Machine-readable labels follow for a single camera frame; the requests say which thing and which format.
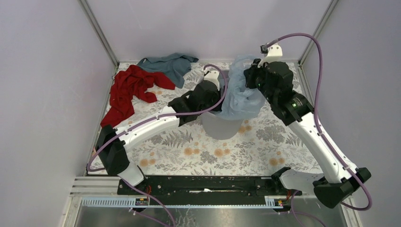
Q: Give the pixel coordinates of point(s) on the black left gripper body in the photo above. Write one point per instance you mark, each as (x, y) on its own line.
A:
(216, 98)

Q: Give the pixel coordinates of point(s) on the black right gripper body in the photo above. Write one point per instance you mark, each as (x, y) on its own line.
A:
(256, 79)

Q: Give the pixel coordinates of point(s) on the light blue plastic trash bag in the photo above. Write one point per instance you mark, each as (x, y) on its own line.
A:
(240, 102)

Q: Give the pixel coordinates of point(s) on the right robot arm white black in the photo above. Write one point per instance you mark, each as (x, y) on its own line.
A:
(340, 177)

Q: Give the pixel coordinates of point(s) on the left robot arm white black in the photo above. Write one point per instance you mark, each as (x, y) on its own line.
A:
(114, 143)

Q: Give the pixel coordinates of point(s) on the grey trash bin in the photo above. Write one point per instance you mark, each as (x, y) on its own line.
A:
(216, 127)

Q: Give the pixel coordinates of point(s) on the grey-blue cloth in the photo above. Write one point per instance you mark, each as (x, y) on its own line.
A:
(174, 66)

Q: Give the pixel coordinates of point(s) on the floral patterned table mat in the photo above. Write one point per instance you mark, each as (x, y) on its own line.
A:
(261, 146)

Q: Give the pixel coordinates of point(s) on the red cloth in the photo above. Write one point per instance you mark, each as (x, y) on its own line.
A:
(133, 82)

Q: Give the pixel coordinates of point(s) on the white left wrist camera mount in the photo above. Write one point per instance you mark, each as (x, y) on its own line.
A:
(212, 76)

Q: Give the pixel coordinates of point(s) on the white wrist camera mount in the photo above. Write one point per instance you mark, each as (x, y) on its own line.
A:
(212, 76)
(271, 54)

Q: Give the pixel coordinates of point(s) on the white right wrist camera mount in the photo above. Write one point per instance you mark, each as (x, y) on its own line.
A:
(271, 54)

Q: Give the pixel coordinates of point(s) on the right aluminium corner frame post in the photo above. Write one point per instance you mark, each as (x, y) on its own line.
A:
(326, 16)

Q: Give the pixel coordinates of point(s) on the aluminium corner frame post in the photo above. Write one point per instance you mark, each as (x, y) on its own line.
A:
(99, 32)
(326, 16)

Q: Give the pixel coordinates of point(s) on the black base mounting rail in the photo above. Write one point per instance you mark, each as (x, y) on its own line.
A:
(211, 190)

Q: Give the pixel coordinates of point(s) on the left aluminium corner frame post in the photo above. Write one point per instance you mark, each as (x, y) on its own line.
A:
(99, 32)

